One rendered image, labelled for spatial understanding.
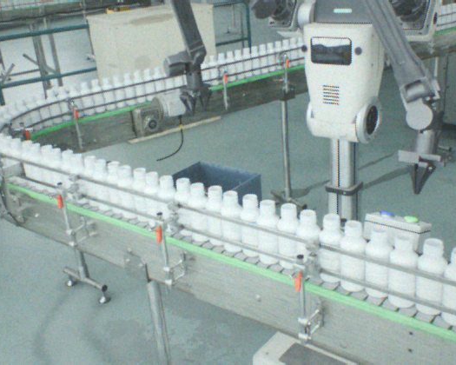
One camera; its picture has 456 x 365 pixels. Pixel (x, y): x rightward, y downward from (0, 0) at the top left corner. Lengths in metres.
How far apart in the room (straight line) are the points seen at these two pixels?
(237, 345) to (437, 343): 1.62
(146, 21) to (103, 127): 2.67
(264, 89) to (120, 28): 2.27
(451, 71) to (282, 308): 4.01
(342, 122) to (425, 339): 0.84
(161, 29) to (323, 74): 3.90
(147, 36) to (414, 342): 4.66
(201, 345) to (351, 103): 1.48
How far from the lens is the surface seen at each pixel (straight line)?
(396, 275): 1.30
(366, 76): 1.87
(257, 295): 1.53
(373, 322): 1.37
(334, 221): 1.34
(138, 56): 5.61
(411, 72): 1.42
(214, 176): 2.33
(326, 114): 1.94
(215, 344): 2.84
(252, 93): 3.51
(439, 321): 1.32
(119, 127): 3.11
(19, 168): 2.24
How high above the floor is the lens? 1.78
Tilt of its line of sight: 24 degrees down
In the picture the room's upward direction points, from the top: 5 degrees counter-clockwise
